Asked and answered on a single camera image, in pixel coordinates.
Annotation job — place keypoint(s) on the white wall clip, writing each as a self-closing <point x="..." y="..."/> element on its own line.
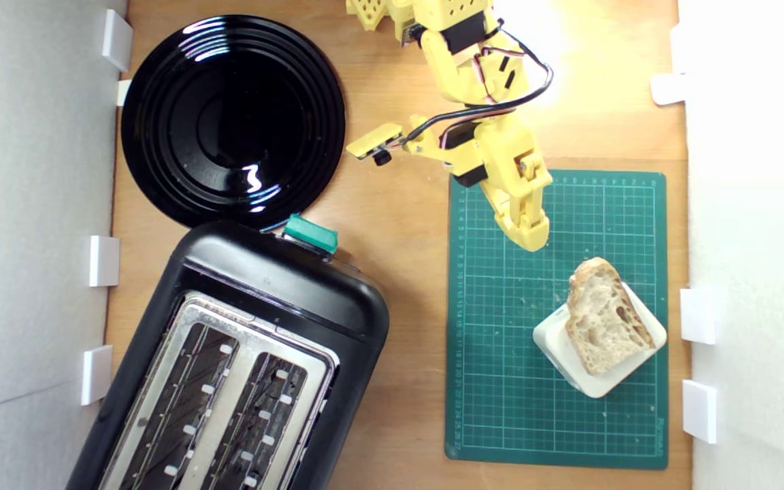
<point x="116" y="39"/>
<point x="123" y="92"/>
<point x="96" y="374"/>
<point x="698" y="315"/>
<point x="104" y="260"/>
<point x="699" y="410"/>
<point x="667" y="88"/>
<point x="679" y="47"/>

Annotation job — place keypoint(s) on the green toaster lever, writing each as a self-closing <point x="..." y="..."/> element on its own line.
<point x="310" y="233"/>

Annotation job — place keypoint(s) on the white block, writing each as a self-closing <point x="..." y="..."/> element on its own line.
<point x="550" y="340"/>

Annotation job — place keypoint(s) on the green cutting mat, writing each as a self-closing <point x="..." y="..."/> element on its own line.
<point x="501" y="306"/>

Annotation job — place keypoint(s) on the yellow wrist camera mount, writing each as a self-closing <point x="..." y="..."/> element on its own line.
<point x="373" y="141"/>

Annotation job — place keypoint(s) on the black plate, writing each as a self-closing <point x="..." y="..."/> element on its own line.
<point x="229" y="122"/>

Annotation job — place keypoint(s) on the black two-slot toaster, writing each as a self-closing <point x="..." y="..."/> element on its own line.
<point x="283" y="279"/>

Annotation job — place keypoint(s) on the brown bread slice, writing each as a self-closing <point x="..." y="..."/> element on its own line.
<point x="603" y="320"/>

